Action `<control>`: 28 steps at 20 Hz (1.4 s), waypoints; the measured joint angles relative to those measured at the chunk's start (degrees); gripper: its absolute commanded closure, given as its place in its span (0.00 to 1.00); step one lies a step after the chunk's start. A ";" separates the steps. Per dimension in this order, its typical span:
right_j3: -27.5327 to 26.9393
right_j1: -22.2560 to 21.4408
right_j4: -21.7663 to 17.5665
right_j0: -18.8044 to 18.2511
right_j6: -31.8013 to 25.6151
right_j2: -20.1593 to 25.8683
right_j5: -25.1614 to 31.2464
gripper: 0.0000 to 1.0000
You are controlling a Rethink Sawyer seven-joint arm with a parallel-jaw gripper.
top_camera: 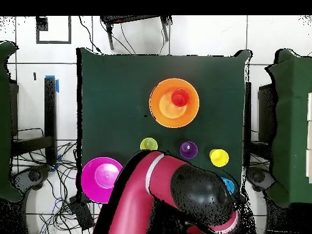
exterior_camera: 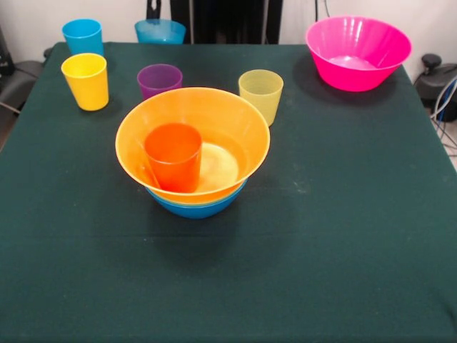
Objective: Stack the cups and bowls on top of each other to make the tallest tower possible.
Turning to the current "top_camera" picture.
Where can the orange bowl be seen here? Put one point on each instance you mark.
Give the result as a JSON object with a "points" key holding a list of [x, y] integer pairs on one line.
{"points": [[158, 109]]}

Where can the red cup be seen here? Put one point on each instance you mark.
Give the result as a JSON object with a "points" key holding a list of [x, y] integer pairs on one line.
{"points": [[180, 97]]}

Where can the pink bowl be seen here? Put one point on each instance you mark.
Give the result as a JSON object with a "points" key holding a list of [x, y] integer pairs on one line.
{"points": [[93, 180]]}

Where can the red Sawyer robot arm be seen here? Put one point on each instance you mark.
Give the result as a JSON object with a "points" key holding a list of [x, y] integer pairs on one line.
{"points": [[136, 199]]}

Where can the pale translucent yellow cup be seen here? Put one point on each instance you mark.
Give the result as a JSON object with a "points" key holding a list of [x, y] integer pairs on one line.
{"points": [[149, 143]]}

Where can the purple cup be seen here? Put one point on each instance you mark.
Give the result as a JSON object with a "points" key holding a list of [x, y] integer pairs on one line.
{"points": [[188, 150]]}

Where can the dark green tablecloth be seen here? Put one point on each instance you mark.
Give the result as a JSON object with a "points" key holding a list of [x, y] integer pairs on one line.
{"points": [[109, 97]]}

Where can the blue cup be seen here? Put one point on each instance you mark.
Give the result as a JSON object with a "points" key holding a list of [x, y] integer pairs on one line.
{"points": [[229, 185]]}

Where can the blue tape strip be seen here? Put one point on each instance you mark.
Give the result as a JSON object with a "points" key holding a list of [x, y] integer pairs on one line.
{"points": [[57, 85]]}

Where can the black floor box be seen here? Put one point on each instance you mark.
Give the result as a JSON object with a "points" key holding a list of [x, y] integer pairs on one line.
{"points": [[81, 213]]}

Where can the black stool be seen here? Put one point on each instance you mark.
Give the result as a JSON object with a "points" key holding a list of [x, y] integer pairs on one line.
{"points": [[131, 19]]}

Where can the neighbouring green cloth table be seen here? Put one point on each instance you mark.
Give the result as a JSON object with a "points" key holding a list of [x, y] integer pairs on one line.
{"points": [[292, 121], [4, 121]]}

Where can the black table frame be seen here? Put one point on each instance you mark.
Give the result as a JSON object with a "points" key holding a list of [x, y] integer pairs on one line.
{"points": [[50, 109]]}

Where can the grey robot pedestal foot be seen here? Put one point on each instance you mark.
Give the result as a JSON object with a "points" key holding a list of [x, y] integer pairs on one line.
{"points": [[34, 175], [258, 178]]}

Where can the black floor frame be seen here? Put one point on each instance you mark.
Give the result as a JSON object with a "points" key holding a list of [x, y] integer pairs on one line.
{"points": [[53, 42]]}

